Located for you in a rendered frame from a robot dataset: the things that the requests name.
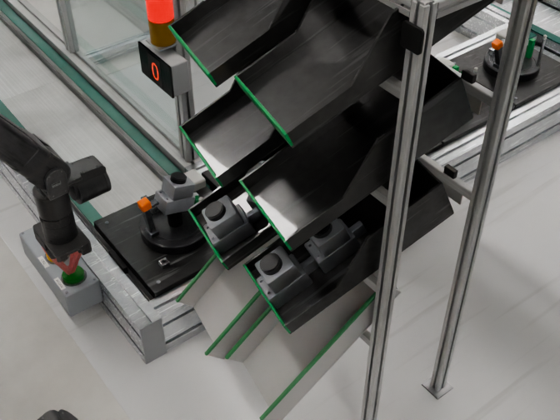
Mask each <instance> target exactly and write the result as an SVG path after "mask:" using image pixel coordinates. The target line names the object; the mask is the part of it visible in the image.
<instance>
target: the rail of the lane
mask: <svg viewBox="0 0 560 420"><path fill-rule="evenodd" d="M0 176H1V177H2V179H3V180H4V181H5V182H6V184H7V185H8V186H9V187H10V188H11V190H12V191H13V192H14V194H15V195H16V196H17V198H18V199H19V201H20V202H21V203H22V205H23V206H24V207H25V208H26V209H27V210H28V212H29V213H30V214H31V216H32V217H33V219H34V220H35V221H36V222H37V223H40V219H39V216H38V210H37V207H36V204H35V201H34V197H33V187H34V186H35V185H33V184H32V183H30V182H29V181H28V180H27V179H26V178H25V177H24V176H22V175H21V174H19V173H17V172H15V171H14V170H12V169H11V168H10V167H9V166H8V165H7V164H5V163H4V162H3V161H1V160H0ZM73 215H74V218H75V222H76V224H77V226H78V227H79V228H80V229H81V230H82V232H83V233H84V234H85V235H86V236H87V238H88V239H89V240H90V242H91V246H92V251H91V252H90V253H88V254H86V255H82V256H81V258H82V259H83V261H84V262H85V263H86V264H87V265H88V266H89V268H90V269H91V270H92V272H93V273H94V274H95V275H96V277H97V278H98V279H99V282H100V286H101V290H102V296H103V301H101V302H100V303H99V304H100V305H101V307H102V308H103V310H104V311H105V312H106V314H107V315H108V316H109V317H110V318H111V319H112V321H113V322H114V323H115V325H116V326H117V328H118V329H119V330H120V332H121V333H122V334H123V336H124V337H125V338H126V339H127V340H128V342H129V343H130V344H131V345H132V347H133V348H134V350H135V351H136V352H137V354H138V355H139V356H140V358H141V359H142V360H143V361H144V362H145V364H148V363H150V362H152V361H153V360H155V359H157V358H159V357H161V356H162V355H164V354H165V353H167V347H166V342H165V336H164V331H163V320H162V318H161V316H160V315H159V314H158V313H157V311H156V310H155V309H154V308H153V306H152V305H151V304H150V303H149V302H148V300H147V299H146V298H145V297H144V296H143V295H142V294H141V293H140V291H139V290H138V289H137V288H136V286H135V285H134V284H133V283H132V281H131V280H130V279H129V278H128V276H127V275H126V274H127V273H128V266H127V265H126V264H125V263H124V262H123V260H122V259H121V258H120V257H119V256H118V255H117V254H116V253H115V252H114V250H113V249H111V250H109V251H108V253H109V254H108V253H107V251H106V250H105V249H104V248H103V246H102V245H101V244H100V243H99V242H98V240H97V239H96V238H95V237H94V236H93V235H92V234H91V233H90V231H89V230H88V229H87V228H86V226H85V225H84V224H83V223H82V221H81V220H80V219H79V218H78V216H77V215H76V214H75V213H73Z"/></svg>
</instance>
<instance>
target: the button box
mask: <svg viewBox="0 0 560 420"><path fill-rule="evenodd" d="M19 236H20V239H21V242H22V246H23V250H24V252H25V254H26V256H27V257H28V259H29V260H30V262H31V263H32V265H33V266H34V267H35V268H36V269H37V271H38V272H39V274H40V275H41V277H42V278H43V280H44V281H45V283H46V284H47V285H48V286H49V287H50V289H51V290H52V292H53V293H54V295H55V296H56V298H57V299H58V301H59V302H60V303H61V304H62V306H63V307H64V308H65V310H66V311H67V313H68V314H69V316H70V317H72V316H74V315H76V314H78V313H80V312H82V311H84V310H86V309H88V308H90V307H92V306H94V305H96V304H98V303H100V302H101V301H103V294H102V290H101V286H100V282H99V279H98V278H97V277H96V275H95V274H94V273H93V271H92V270H91V269H90V268H89V266H88V265H87V264H86V263H85V262H84V261H83V259H82V258H81V257H80V259H79V261H78V264H77V265H78V266H79V267H81V268H82V269H83V271H84V274H85V276H84V279H83V280H82V281H81V282H78V283H75V284H68V283H65V282H64V281H63V276H62V274H63V270H62V269H61V268H60V267H59V266H58V265H56V264H55V263H54V262H50V261H48V259H47V256H46V253H45V252H44V251H43V249H42V246H41V245H40V243H39V242H38V241H37V239H36V238H35V234H34V231H33V227H32V228H30V229H28V230H26V231H24V232H21V233H19ZM63 262H64V263H65V264H66V265H67V266H68V265H69V262H70V255H68V259H66V260H64V261H63Z"/></svg>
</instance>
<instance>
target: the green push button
mask: <svg viewBox="0 0 560 420"><path fill-rule="evenodd" d="M84 276H85V274H84V271H83V268H82V267H79V266H77V268H76V271H75V272H74V273H72V274H70V275H67V274H66V273H65V272H64V271H63V272H62V279H63V281H64V282H65V283H68V284H75V283H79V282H81V281H82V280H83V279H84Z"/></svg>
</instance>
